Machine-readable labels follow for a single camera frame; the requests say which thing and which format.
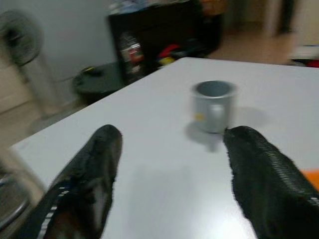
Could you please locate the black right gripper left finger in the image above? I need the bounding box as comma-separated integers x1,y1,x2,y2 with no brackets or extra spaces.
17,123,123,239

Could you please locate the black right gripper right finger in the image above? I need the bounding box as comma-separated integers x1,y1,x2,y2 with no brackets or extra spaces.
222,125,319,239

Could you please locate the orange flat item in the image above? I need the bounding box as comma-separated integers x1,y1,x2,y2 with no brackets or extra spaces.
298,168,319,192

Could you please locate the grey metal mug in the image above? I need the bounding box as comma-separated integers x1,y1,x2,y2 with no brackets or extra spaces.
189,80,238,134

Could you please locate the black round table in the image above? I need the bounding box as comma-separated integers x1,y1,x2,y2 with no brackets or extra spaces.
72,61,125,97

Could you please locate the yellow black tool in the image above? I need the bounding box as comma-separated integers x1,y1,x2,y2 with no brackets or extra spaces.
83,66,102,75

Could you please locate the clear bottle red label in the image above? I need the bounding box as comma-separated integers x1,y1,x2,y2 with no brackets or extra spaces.
119,32,145,75

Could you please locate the yellow toy item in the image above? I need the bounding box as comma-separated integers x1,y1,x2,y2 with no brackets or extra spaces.
159,56,175,67

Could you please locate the red toy item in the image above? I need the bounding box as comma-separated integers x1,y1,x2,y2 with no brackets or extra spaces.
159,44,180,58

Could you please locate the black shelf cabinet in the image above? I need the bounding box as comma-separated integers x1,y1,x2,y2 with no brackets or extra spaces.
107,3,224,84

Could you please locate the black pedestal fan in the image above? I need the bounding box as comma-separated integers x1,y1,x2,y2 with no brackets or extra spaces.
0,9,58,118

